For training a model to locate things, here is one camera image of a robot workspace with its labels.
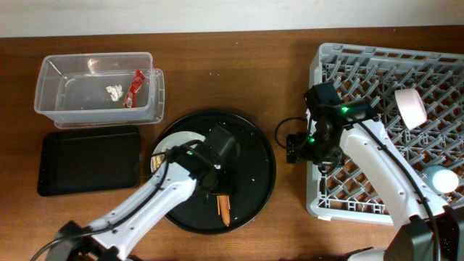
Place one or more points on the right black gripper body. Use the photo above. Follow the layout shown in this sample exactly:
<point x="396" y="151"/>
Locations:
<point x="305" y="146"/>

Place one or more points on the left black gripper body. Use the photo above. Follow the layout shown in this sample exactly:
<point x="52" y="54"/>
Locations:
<point x="224" y="181"/>

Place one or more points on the orange carrot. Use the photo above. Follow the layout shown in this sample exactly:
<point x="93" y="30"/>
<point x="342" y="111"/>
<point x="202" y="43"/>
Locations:
<point x="225" y="209"/>

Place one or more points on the white bowl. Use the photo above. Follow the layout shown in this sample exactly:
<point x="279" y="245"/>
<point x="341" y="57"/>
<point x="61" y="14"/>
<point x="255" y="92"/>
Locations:
<point x="410" y="107"/>

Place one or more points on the red snack wrapper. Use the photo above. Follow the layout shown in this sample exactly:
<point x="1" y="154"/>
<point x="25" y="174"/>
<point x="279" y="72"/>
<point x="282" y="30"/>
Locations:
<point x="130" y="98"/>

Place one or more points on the light blue cup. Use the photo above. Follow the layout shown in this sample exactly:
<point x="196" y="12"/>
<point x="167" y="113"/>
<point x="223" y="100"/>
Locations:
<point x="440" y="179"/>

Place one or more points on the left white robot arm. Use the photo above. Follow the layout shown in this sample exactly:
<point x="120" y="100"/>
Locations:
<point x="190" y="162"/>

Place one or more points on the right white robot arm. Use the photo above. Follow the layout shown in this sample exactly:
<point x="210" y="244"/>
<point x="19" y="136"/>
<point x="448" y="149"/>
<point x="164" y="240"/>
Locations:
<point x="428" y="228"/>

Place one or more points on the clear plastic waste bin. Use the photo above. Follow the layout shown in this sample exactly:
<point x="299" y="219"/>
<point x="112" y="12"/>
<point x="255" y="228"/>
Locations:
<point x="71" y="90"/>

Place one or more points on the left wooden chopstick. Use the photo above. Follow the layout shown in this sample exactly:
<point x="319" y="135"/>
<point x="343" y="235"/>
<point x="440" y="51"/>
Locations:
<point x="218" y="205"/>

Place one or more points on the round black serving tray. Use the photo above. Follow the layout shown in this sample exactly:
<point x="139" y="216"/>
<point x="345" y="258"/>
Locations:
<point x="253" y="166"/>

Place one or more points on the grey plate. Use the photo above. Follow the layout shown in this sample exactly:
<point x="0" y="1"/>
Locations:
<point x="176" y="139"/>

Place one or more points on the peanut shell food scraps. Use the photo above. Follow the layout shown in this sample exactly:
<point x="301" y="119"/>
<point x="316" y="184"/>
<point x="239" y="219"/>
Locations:
<point x="157" y="159"/>

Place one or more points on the crumpled white tissue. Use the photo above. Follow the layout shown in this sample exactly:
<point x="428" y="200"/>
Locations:
<point x="115" y="92"/>

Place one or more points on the black rectangular tray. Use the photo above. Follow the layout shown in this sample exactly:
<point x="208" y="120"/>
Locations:
<point x="89" y="160"/>

